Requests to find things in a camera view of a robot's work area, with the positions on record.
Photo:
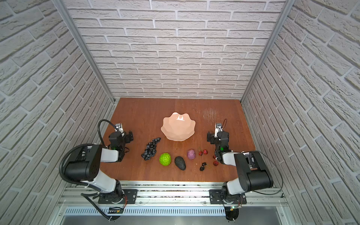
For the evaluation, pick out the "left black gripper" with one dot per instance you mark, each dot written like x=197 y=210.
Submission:
x=127 y=136

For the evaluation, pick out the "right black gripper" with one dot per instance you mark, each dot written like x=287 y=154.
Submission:
x=212 y=137

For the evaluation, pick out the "purple fig fruit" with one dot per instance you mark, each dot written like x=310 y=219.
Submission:
x=191 y=154

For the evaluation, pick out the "dark grape bunch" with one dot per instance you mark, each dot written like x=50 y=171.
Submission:
x=151 y=149

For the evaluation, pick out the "dark avocado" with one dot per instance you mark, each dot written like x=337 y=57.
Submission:
x=180 y=163

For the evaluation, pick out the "green bumpy fruit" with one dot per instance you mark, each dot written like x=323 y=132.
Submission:
x=165 y=159

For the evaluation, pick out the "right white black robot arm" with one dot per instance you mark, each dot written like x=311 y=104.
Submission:
x=252 y=172

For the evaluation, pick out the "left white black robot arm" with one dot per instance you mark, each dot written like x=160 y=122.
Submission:
x=81 y=166

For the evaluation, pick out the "pink wavy fruit bowl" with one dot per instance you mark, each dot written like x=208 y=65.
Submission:
x=178 y=127

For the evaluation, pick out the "dark cherry pair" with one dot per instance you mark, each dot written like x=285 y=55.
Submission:
x=204 y=166

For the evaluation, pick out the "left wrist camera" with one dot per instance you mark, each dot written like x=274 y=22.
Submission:
x=119 y=127

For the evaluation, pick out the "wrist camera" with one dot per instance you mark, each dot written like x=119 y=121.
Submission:
x=119 y=127
x=218 y=128

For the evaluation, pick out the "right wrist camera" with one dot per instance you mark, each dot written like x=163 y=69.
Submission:
x=218 y=128

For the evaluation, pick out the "aluminium mounting rail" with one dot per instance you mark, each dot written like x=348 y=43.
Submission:
x=180 y=198

